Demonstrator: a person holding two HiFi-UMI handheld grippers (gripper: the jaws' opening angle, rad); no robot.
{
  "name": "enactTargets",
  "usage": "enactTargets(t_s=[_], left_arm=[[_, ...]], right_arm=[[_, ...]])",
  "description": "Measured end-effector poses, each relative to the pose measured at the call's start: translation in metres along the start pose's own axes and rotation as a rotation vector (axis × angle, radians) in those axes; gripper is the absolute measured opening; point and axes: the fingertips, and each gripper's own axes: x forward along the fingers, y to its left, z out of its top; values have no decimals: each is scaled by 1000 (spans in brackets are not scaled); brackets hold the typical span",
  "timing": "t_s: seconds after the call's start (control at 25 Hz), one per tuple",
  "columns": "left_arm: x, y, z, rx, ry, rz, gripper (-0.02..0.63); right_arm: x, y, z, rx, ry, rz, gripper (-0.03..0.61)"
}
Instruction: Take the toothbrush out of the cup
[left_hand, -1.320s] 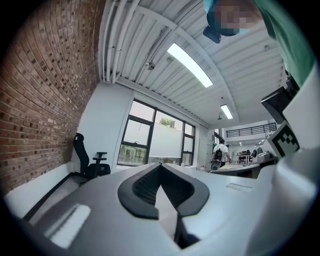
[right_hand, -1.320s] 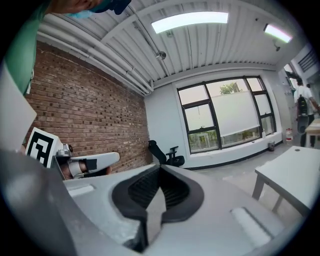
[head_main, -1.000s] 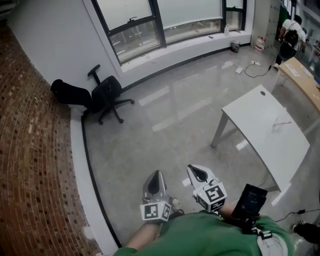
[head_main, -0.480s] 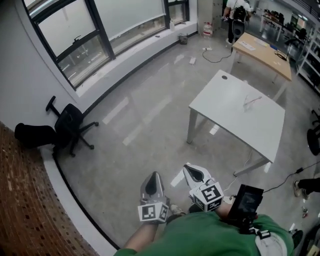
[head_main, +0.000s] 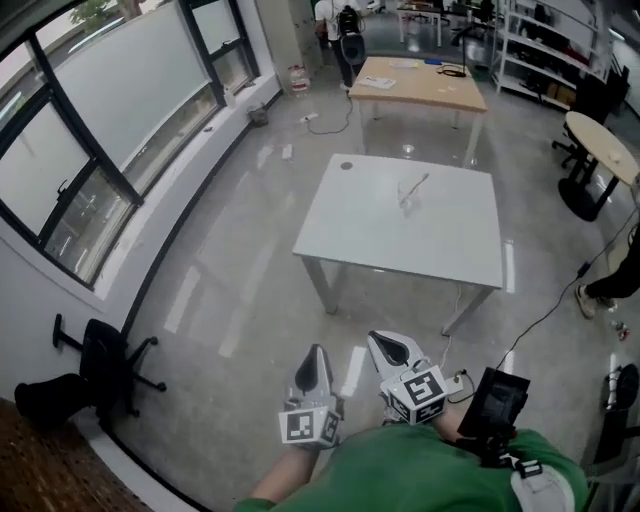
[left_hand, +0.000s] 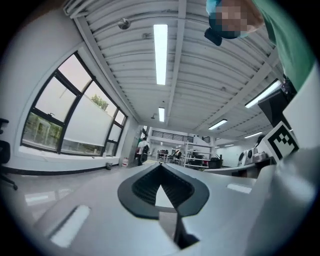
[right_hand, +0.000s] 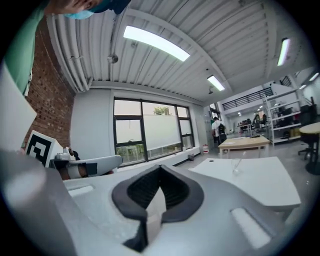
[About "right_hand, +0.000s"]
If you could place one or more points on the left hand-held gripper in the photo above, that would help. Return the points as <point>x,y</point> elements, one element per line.
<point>37,150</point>

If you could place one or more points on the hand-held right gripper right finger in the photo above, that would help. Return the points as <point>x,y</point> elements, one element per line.
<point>212,220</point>

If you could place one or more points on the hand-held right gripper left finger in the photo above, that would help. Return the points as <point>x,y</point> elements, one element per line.
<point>100,200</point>

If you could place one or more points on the clear wine glass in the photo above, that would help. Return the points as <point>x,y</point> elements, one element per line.
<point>235,170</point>

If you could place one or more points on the person's left hand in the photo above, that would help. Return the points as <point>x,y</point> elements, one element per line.
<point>83,171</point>

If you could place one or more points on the black framed window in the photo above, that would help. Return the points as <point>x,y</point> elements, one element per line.
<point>127,130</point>

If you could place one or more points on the white roller blind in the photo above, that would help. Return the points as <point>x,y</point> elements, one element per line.
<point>162,132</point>

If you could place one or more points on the white rectangular table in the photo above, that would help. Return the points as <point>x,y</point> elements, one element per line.
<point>262,180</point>

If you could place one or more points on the small grey waste bin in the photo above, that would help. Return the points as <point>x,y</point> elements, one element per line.
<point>191,157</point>

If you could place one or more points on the clear water jug red cap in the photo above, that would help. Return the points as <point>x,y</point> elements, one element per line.
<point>205,149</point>

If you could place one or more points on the wooden rectangular table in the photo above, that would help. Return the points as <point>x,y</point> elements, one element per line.
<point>245,142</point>

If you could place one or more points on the white ceiling pipe run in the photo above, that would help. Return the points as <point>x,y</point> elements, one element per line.
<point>72,65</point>

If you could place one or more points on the round ceiling fixture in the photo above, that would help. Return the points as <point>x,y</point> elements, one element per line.
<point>112,58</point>
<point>211,90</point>

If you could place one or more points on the white metal shelf rack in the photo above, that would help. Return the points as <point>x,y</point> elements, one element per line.
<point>271,130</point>

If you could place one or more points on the black mezzanine railing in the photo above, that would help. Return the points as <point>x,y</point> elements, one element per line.
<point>247,98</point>

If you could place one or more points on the long ceiling light panel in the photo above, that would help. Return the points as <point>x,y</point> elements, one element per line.
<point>283,51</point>
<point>216,83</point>
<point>155,42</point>

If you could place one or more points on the round wooden table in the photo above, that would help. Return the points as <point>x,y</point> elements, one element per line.
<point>311,128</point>

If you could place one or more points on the person's green shirt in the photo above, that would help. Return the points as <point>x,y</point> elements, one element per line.
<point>22,50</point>

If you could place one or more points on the person's blue face mask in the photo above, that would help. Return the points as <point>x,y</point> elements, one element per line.
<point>78,15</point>

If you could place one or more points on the person's face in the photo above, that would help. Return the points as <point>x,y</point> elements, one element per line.
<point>72,5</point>

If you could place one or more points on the black head camera mount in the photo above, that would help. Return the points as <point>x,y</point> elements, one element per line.
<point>117,5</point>

